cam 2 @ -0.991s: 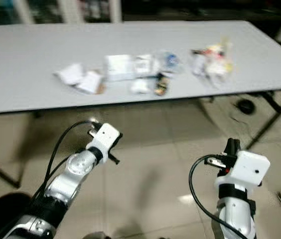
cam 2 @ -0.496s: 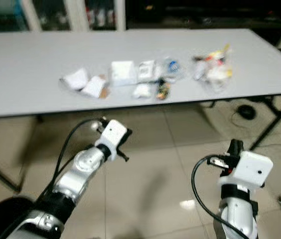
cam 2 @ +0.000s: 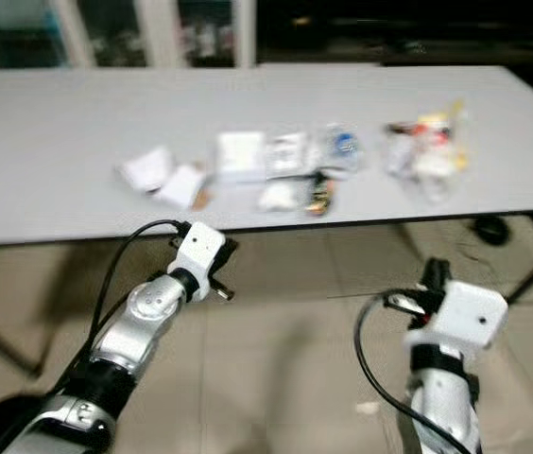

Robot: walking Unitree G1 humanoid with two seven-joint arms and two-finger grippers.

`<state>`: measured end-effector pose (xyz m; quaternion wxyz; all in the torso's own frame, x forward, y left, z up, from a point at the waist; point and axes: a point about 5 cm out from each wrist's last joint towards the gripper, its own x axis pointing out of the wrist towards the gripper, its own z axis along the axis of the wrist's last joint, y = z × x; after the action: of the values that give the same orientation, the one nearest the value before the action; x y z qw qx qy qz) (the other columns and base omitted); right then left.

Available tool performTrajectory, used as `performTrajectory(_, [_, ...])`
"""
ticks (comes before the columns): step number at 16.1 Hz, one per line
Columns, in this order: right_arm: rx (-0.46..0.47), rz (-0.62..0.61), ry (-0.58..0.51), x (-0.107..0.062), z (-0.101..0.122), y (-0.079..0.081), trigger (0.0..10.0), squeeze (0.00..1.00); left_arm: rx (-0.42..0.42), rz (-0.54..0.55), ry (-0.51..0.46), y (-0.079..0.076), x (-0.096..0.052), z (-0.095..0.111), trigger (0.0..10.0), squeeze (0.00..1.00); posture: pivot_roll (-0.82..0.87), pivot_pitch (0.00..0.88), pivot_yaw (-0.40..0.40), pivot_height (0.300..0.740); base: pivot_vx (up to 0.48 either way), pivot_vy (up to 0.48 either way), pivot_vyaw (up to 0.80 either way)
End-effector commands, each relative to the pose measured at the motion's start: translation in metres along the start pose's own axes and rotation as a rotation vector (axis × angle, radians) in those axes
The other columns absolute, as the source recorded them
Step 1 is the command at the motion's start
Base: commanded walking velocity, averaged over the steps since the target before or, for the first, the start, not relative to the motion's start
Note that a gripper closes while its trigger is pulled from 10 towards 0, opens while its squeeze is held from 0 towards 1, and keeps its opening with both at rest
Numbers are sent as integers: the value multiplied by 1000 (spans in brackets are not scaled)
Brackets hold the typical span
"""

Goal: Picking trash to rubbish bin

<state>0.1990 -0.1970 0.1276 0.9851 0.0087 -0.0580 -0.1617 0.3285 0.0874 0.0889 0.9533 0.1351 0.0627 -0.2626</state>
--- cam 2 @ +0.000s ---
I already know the clear plastic bag of trash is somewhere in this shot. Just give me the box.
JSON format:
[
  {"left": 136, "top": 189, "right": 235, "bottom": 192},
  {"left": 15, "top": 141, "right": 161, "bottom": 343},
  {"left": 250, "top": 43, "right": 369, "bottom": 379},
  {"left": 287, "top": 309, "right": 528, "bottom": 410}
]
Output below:
[{"left": 383, "top": 99, "right": 471, "bottom": 202}]

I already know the small black round object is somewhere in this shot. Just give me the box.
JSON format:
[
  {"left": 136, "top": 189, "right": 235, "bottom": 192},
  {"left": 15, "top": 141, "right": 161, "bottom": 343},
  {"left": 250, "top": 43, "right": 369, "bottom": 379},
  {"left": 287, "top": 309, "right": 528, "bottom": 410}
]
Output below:
[{"left": 473, "top": 215, "right": 513, "bottom": 249}]

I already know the white folded paper napkin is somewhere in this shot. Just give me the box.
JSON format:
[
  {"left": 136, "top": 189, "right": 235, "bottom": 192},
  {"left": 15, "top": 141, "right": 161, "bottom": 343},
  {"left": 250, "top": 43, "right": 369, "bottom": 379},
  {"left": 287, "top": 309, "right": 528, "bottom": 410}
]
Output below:
[{"left": 156, "top": 164, "right": 211, "bottom": 211}]

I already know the dark snack wrapper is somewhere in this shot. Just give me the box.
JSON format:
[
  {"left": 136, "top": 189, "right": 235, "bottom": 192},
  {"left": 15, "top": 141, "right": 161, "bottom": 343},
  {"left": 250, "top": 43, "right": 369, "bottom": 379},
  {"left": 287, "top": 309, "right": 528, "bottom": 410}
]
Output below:
[{"left": 307, "top": 172, "right": 338, "bottom": 218}]

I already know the white cardboard box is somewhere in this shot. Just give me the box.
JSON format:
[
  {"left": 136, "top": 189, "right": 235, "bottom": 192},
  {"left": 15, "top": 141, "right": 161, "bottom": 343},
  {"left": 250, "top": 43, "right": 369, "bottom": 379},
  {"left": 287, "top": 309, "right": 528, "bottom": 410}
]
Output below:
[{"left": 215, "top": 131, "right": 272, "bottom": 183}]

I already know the clear plastic packaging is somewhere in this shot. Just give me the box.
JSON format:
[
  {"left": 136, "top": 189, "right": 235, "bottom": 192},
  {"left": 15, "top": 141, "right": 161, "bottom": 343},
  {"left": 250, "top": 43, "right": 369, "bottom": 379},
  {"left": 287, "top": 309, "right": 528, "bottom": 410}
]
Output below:
[{"left": 268, "top": 132, "right": 313, "bottom": 179}]

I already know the clear bag with blue label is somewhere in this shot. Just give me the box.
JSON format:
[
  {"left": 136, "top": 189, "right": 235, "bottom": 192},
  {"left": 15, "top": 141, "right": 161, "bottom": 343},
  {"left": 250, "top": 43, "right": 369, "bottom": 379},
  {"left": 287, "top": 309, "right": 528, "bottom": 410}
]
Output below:
[{"left": 314, "top": 123, "right": 370, "bottom": 176}]

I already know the white glass door cabinet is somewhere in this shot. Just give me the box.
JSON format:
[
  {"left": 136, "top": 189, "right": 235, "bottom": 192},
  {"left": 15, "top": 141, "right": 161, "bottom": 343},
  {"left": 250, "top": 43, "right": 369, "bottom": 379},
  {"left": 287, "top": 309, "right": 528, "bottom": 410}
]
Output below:
[{"left": 54, "top": 0, "right": 258, "bottom": 69}]

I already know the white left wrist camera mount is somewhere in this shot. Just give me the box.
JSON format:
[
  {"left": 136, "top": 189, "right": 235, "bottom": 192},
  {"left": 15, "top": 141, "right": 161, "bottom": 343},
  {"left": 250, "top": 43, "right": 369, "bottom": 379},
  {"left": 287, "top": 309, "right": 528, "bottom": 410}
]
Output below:
[{"left": 174, "top": 222, "right": 234, "bottom": 304}]

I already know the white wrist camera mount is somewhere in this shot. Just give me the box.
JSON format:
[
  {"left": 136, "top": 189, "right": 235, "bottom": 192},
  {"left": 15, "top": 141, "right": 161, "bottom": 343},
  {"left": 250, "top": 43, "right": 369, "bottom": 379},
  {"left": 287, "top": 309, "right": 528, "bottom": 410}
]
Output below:
[
  {"left": 174, "top": 222, "right": 234, "bottom": 304},
  {"left": 404, "top": 279, "right": 509, "bottom": 356}
]

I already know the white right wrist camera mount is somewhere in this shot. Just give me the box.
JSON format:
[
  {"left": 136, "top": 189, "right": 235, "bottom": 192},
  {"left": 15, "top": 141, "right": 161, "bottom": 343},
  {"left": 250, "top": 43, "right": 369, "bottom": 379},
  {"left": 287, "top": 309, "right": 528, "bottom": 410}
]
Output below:
[{"left": 404, "top": 279, "right": 509, "bottom": 356}]

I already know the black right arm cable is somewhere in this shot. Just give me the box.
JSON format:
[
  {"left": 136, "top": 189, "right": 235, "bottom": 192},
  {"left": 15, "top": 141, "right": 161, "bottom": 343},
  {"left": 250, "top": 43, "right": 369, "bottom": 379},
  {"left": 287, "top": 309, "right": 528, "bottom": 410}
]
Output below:
[{"left": 352, "top": 288, "right": 471, "bottom": 454}]

